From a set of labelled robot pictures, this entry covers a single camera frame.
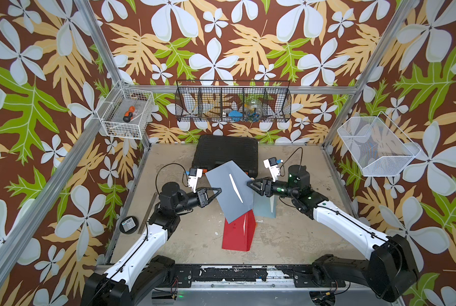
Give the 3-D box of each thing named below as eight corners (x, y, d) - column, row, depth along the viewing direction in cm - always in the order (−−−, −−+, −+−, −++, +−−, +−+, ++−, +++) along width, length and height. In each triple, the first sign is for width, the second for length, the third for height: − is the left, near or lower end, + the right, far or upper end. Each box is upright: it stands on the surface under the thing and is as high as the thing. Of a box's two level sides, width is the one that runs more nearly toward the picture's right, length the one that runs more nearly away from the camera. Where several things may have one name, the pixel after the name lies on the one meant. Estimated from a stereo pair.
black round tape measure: (118, 234, 87) (116, 232, 85) (124, 217, 92) (122, 215, 90) (136, 234, 87) (134, 232, 85) (141, 217, 92) (139, 215, 90)
